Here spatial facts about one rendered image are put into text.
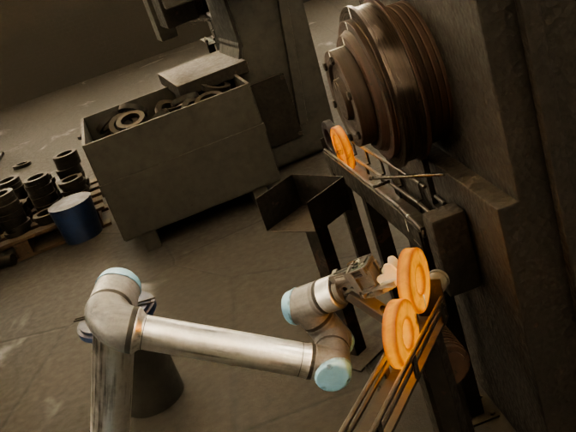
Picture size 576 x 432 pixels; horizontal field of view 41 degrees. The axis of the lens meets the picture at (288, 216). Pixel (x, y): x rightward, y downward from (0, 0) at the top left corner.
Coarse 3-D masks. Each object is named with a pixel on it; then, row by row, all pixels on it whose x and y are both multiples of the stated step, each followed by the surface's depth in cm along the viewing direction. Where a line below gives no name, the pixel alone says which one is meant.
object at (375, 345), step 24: (288, 192) 290; (312, 192) 288; (336, 192) 271; (264, 216) 283; (288, 216) 290; (312, 216) 263; (336, 216) 272; (312, 240) 281; (336, 264) 285; (336, 312) 293; (360, 336) 298; (360, 360) 294
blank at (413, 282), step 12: (408, 252) 180; (420, 252) 184; (408, 264) 177; (420, 264) 184; (408, 276) 176; (420, 276) 186; (408, 288) 176; (420, 288) 185; (420, 300) 181; (420, 312) 181
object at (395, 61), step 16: (352, 16) 205; (368, 16) 199; (384, 16) 198; (368, 32) 195; (384, 32) 195; (384, 48) 193; (400, 48) 193; (384, 64) 191; (400, 64) 192; (400, 80) 192; (400, 96) 193; (416, 96) 194; (400, 112) 194; (416, 112) 196; (400, 128) 198; (416, 128) 198; (400, 144) 205; (416, 144) 203; (400, 160) 211
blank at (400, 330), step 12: (396, 300) 172; (408, 300) 175; (384, 312) 170; (396, 312) 168; (408, 312) 174; (384, 324) 168; (396, 324) 167; (408, 324) 176; (384, 336) 167; (396, 336) 166; (408, 336) 176; (384, 348) 167; (396, 348) 166; (408, 348) 173; (396, 360) 168
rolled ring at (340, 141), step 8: (336, 128) 310; (336, 136) 310; (344, 136) 306; (336, 144) 320; (344, 144) 305; (336, 152) 321; (344, 152) 307; (352, 152) 306; (344, 160) 318; (352, 160) 308; (352, 168) 314
